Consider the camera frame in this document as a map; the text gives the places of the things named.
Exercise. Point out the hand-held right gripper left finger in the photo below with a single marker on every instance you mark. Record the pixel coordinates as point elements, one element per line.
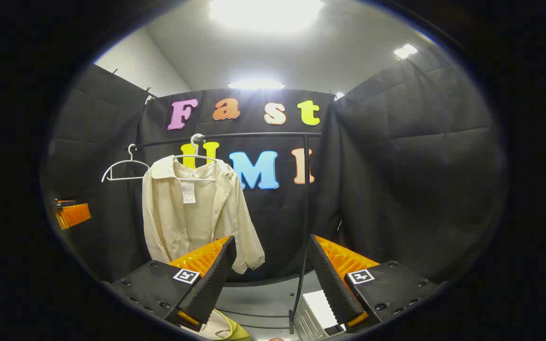
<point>211,284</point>

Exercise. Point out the cream button shirt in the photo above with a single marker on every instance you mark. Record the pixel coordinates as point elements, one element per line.
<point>168,222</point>

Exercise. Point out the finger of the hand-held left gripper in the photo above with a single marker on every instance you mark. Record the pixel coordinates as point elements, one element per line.
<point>74,214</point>

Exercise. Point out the black metal clothes rack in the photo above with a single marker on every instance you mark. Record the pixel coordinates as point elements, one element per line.
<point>305,199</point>

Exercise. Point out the white box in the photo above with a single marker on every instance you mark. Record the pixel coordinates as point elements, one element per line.
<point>318,308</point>

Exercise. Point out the large ceiling light panel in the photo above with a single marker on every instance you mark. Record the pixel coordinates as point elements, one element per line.
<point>266,13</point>

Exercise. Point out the white plastic hanger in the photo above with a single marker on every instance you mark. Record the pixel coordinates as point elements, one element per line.
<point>123,165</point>
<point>196,142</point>

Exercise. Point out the black backdrop cloth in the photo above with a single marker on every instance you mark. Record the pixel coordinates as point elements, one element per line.
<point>396,166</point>

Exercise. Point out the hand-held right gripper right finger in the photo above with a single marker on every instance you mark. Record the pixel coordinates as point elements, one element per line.
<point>332,284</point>

